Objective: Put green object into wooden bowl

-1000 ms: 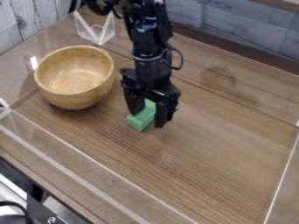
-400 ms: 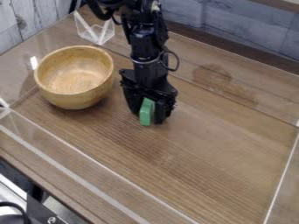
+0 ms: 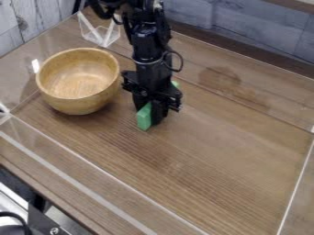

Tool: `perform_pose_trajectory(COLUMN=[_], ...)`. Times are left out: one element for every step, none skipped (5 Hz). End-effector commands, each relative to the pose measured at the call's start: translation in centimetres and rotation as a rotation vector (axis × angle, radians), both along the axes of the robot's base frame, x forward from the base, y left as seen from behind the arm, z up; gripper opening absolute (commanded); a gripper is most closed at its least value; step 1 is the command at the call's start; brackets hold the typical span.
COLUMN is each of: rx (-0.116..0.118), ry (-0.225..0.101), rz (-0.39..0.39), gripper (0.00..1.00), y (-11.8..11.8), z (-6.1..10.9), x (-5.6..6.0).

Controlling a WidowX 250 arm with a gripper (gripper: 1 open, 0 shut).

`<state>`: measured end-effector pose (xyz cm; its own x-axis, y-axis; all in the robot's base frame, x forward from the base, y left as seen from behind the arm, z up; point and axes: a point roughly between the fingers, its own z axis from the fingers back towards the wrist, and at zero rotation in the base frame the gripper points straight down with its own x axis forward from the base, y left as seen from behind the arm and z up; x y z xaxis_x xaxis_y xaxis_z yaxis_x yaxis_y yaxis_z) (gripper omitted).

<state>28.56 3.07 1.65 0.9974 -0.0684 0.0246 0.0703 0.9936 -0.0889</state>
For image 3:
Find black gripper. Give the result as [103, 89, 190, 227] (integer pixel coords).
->
[122, 59, 178, 125]

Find green rectangular block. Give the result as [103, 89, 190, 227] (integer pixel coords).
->
[137, 81, 183, 130]

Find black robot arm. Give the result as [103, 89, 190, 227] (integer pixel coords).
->
[88, 0, 185, 126]

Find wooden bowl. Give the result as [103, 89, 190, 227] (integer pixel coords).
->
[36, 48, 121, 116]

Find small white tag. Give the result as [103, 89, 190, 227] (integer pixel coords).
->
[32, 59, 40, 73]

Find clear acrylic corner bracket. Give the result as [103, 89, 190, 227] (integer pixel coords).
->
[78, 12, 121, 48]

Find clear acrylic enclosure wall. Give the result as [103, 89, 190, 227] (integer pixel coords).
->
[0, 104, 314, 235]

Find black metal frame bracket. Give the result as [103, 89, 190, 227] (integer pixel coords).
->
[23, 201, 79, 235]

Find black cable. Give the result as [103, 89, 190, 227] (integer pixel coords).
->
[0, 211, 35, 235]

